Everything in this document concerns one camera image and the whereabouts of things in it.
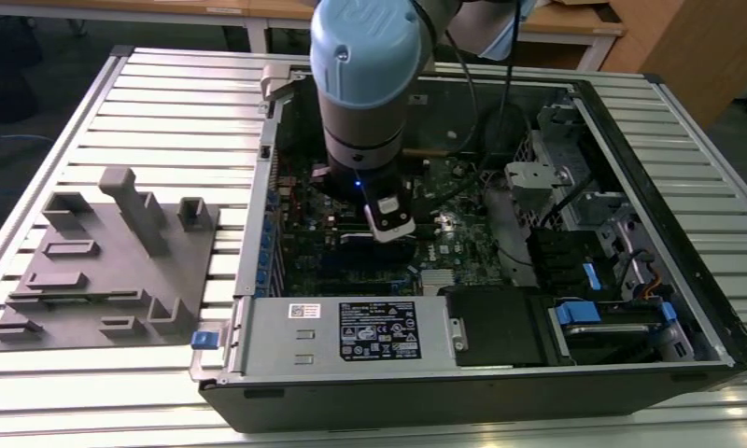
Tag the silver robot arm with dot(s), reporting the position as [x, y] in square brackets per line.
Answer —
[360, 60]

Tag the black graphics card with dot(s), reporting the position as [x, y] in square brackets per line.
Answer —
[376, 256]

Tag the green motherboard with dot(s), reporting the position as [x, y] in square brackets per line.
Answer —
[467, 233]

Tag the silver chipset heat sink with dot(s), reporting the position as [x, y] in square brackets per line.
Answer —
[439, 277]

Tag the grey metal support bar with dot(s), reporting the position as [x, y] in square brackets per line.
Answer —
[510, 233]

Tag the grey power supply unit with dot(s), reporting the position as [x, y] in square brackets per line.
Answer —
[274, 336]

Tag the silver perforated drive cage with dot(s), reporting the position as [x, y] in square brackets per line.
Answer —
[563, 140]

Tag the black plastic fan shroud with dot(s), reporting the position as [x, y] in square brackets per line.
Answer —
[504, 326]

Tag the blue case latch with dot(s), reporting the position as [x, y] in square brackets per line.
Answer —
[205, 340]

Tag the grey plastic parts rack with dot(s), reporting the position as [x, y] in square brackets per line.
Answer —
[117, 280]

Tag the blue plastic clip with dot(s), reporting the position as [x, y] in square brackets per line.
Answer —
[590, 275]

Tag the hard disk in blue carrier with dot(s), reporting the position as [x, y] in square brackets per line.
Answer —
[573, 312]

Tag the black open PC case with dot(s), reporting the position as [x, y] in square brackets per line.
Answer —
[411, 406]

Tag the black bag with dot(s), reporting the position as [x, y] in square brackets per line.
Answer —
[5, 70]

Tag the wooden cabinet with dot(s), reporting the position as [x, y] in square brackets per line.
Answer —
[710, 46]

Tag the grey metal bracket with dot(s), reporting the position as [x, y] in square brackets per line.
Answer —
[533, 177]

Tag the black plastic bay bracket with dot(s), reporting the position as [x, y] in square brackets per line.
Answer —
[561, 252]

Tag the wooden desk white frame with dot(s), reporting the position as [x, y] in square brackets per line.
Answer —
[255, 7]

